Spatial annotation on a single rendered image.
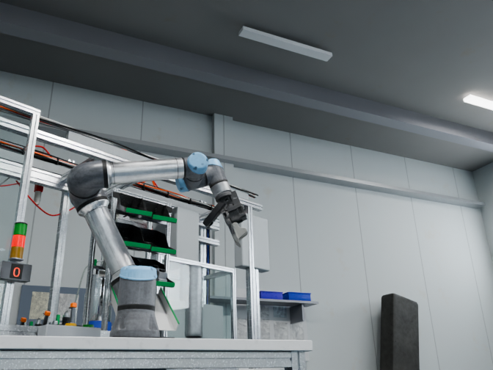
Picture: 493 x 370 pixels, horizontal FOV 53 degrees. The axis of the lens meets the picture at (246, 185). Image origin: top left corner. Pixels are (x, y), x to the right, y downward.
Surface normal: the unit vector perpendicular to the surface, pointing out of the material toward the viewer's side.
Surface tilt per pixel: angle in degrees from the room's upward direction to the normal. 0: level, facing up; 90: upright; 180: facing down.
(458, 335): 90
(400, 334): 90
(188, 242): 90
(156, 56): 90
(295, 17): 180
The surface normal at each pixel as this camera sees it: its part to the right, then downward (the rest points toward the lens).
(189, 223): 0.71, -0.29
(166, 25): 0.03, 0.92
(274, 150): 0.43, -0.36
